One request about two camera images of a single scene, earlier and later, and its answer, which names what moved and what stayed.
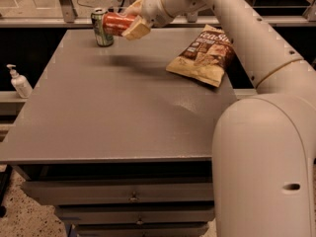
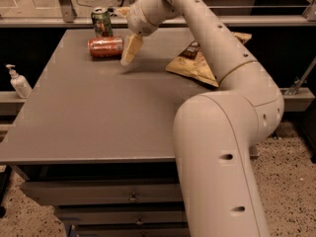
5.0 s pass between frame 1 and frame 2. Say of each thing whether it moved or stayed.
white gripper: stayed
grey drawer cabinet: stayed
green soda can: stayed
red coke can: moved
